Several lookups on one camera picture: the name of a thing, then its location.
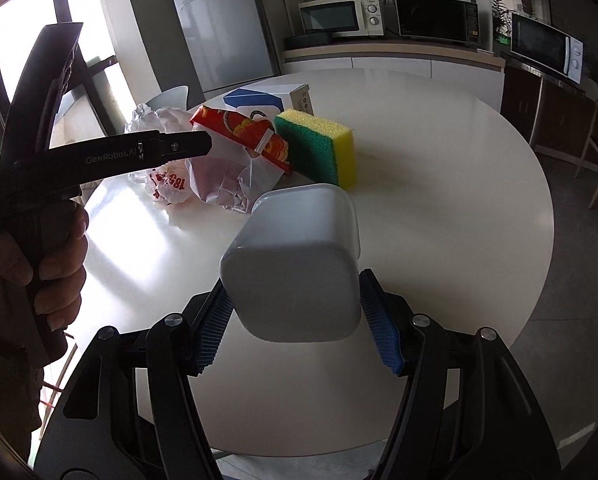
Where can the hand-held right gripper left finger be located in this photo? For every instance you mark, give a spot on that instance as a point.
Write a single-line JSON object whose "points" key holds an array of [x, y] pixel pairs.
{"points": [[211, 325]]}

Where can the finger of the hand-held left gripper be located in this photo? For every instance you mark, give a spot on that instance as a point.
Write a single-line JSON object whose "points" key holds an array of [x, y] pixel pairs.
{"points": [[179, 145]]}

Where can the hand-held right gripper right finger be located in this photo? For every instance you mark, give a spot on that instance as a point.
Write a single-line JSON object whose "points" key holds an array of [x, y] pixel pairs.
{"points": [[381, 325]]}

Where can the red snack bag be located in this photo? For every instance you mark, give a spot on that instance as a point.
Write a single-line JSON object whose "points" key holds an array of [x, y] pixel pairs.
{"points": [[239, 132]]}

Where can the white plastic container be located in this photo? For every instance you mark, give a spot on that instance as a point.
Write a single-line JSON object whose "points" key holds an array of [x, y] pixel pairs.
{"points": [[291, 265]]}

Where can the person's left forearm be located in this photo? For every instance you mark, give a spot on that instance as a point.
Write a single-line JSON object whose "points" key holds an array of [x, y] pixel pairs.
{"points": [[9, 400]]}

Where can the person's left hand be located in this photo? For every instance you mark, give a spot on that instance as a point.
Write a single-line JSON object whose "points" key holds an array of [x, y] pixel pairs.
{"points": [[59, 270]]}

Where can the green chair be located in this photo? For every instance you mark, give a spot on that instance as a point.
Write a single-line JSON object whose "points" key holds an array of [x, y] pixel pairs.
{"points": [[171, 97]]}

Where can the white plastic bag red print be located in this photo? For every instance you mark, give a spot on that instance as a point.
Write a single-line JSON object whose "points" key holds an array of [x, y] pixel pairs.
{"points": [[209, 185]]}

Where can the white and blue box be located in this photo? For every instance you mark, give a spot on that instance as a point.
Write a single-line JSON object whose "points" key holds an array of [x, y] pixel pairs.
{"points": [[254, 102]]}

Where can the grey refrigerator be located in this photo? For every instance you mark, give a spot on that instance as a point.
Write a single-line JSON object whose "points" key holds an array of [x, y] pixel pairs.
{"points": [[224, 30]]}

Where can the small white box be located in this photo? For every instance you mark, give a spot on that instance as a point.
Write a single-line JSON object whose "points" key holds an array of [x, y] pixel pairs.
{"points": [[301, 99]]}

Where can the yellow green sponge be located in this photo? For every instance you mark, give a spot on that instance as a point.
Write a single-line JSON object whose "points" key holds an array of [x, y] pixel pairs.
{"points": [[319, 147]]}

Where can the white microwave with dials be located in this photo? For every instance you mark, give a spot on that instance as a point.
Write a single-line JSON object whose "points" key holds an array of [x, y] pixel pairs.
{"points": [[339, 16]]}

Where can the white kitchen counter cabinet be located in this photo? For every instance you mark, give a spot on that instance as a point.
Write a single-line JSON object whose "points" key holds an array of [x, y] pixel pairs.
{"points": [[404, 62]]}

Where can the dark wooden cabinet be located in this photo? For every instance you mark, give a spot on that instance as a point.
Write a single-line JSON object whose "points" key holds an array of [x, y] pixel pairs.
{"points": [[549, 105]]}

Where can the white microwave black door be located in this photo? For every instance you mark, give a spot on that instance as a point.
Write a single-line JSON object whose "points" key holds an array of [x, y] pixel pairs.
{"points": [[544, 45]]}

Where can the green potted plant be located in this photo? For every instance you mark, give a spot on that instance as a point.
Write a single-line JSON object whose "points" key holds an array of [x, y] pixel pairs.
{"points": [[500, 17]]}

